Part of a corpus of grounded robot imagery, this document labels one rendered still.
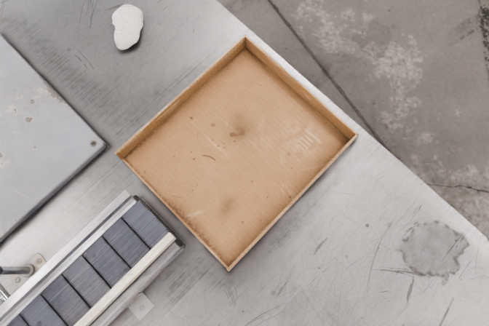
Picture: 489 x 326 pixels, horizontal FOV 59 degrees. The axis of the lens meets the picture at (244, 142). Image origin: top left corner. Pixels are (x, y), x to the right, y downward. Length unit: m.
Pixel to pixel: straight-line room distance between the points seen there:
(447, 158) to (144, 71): 1.25
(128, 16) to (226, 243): 0.43
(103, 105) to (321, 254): 0.45
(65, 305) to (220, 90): 0.42
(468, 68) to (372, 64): 0.37
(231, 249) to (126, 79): 0.35
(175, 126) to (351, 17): 1.24
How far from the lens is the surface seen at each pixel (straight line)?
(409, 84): 1.81
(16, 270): 0.74
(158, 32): 0.84
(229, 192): 0.72
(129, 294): 0.69
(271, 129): 0.75
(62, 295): 0.72
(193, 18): 0.85
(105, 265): 0.70
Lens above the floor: 1.55
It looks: 74 degrees down
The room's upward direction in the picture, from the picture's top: 1 degrees clockwise
